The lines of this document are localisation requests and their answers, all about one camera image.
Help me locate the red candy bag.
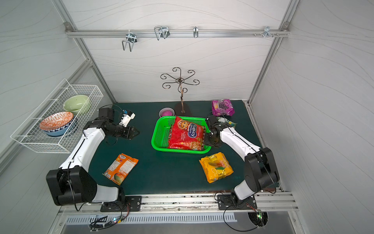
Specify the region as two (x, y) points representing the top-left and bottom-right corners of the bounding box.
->
(168, 117), (206, 151)

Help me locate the green plastic basket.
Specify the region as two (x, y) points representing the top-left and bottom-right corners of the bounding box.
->
(151, 117), (211, 154)

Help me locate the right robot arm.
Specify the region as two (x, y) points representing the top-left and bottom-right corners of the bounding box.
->
(204, 116), (280, 201)

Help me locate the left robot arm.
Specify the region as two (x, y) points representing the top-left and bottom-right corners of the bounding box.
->
(46, 108), (139, 206)

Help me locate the green tea snack packet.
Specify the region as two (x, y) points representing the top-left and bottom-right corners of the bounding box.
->
(217, 117), (237, 128)

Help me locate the yellow mango candy bag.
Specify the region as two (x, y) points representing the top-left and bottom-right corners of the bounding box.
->
(199, 152), (234, 183)

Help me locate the purple snack bag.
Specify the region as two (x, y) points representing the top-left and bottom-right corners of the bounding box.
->
(212, 99), (235, 117)

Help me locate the orange snack packet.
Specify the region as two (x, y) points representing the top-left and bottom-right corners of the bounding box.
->
(103, 154), (139, 185)

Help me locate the small pink bowl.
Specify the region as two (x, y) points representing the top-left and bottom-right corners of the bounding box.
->
(159, 107), (175, 118)

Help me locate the light green ceramic bowl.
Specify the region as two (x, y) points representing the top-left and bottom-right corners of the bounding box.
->
(63, 95), (91, 116)

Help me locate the metal jewelry tree stand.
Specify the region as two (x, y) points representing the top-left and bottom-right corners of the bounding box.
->
(160, 67), (200, 117)

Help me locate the blue bowl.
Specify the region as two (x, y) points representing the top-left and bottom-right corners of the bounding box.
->
(44, 123), (77, 137)

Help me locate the orange patterned bowl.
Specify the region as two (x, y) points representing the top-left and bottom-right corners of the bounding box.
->
(39, 112), (74, 131)

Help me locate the double prong metal hook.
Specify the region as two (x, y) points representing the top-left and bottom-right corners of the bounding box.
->
(122, 31), (137, 52)

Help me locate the looped metal hook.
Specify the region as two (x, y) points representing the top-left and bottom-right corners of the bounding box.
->
(154, 26), (170, 41)

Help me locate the small metal hook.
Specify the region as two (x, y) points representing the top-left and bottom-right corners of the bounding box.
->
(193, 26), (199, 38)

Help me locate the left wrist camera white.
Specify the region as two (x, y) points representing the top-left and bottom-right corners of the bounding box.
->
(119, 110), (135, 127)

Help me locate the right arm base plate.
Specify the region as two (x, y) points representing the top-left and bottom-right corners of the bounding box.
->
(214, 193), (257, 211)

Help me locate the aluminium front frame rail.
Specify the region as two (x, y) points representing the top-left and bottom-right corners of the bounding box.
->
(58, 191), (299, 216)

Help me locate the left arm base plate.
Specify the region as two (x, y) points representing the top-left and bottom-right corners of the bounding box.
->
(100, 196), (142, 212)

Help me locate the white wire wall basket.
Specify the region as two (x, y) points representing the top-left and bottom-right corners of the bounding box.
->
(11, 80), (103, 153)

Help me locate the right base black cable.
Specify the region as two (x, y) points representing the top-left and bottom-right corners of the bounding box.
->
(214, 191), (268, 233)

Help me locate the left base cable bundle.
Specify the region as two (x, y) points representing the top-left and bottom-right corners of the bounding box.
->
(89, 201), (131, 232)

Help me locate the horizontal aluminium rail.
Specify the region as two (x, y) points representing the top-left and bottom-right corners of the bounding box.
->
(66, 28), (291, 39)

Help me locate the right metal bracket hook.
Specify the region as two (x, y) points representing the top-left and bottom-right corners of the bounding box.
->
(253, 27), (279, 38)

